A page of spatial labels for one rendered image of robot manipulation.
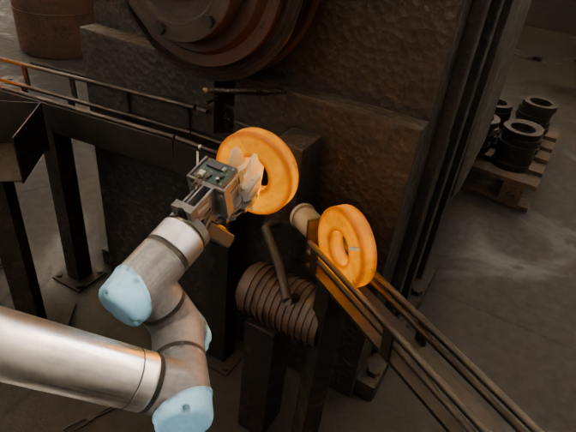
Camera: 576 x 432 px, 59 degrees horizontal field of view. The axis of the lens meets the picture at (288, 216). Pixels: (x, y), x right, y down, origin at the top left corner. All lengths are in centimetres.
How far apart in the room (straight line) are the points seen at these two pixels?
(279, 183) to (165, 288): 28
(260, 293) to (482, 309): 112
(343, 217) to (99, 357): 48
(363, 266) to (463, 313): 114
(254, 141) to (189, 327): 33
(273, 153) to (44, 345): 46
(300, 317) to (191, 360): 43
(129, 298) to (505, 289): 171
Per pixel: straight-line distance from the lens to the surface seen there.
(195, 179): 78
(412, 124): 108
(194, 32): 103
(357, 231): 88
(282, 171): 86
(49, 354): 62
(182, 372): 68
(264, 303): 111
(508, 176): 271
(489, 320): 201
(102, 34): 149
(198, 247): 75
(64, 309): 185
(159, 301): 73
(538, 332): 206
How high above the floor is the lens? 128
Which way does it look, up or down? 34 degrees down
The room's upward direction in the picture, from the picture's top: 7 degrees clockwise
